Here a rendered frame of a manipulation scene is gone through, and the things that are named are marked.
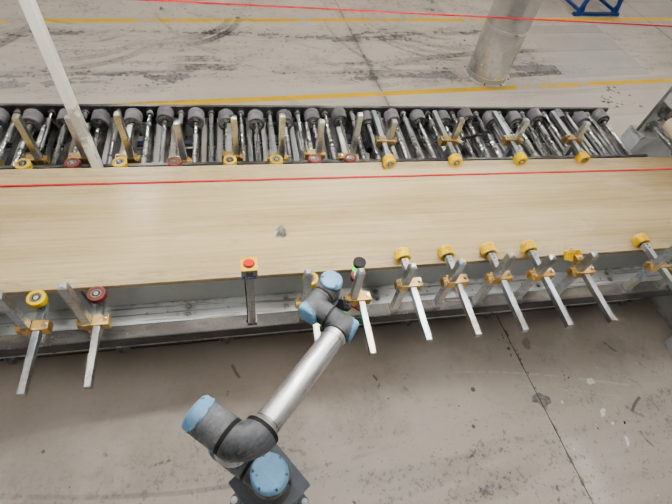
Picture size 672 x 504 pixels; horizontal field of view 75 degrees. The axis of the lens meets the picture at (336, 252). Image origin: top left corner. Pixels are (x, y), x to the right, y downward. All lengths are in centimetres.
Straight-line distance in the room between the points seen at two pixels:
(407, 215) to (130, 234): 151
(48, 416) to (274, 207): 177
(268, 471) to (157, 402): 123
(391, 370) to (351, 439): 53
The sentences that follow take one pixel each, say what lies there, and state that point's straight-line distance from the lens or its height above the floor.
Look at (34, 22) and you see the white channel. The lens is 241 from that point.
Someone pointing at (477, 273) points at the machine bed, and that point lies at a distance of 279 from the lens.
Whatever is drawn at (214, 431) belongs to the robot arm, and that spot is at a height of 145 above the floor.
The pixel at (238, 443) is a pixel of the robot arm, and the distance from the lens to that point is 136.
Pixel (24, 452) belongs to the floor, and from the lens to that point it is 313.
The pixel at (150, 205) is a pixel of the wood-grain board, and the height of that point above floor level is 90.
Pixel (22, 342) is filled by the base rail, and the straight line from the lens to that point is 255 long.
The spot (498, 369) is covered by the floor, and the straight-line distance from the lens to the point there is 333.
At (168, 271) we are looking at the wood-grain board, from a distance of 229.
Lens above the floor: 276
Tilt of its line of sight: 53 degrees down
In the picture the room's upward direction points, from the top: 12 degrees clockwise
